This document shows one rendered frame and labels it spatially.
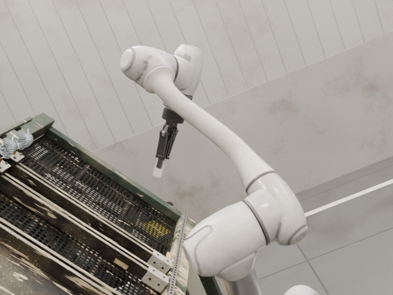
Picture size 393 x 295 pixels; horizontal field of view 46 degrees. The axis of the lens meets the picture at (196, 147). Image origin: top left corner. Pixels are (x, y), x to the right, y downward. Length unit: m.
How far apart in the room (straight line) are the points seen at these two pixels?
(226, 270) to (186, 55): 0.67
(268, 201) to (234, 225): 0.11
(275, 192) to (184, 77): 0.49
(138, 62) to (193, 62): 0.21
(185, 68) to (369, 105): 4.10
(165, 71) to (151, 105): 3.64
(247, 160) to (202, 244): 0.27
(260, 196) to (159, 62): 0.49
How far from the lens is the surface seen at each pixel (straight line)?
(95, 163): 3.29
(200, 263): 1.16
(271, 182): 1.22
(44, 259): 2.15
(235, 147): 1.30
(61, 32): 5.08
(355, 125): 5.39
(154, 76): 1.36
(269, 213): 1.17
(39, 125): 3.16
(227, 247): 1.15
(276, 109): 5.11
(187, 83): 1.48
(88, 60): 5.03
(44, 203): 2.45
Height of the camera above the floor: 2.02
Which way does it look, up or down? 13 degrees down
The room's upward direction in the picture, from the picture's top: 22 degrees counter-clockwise
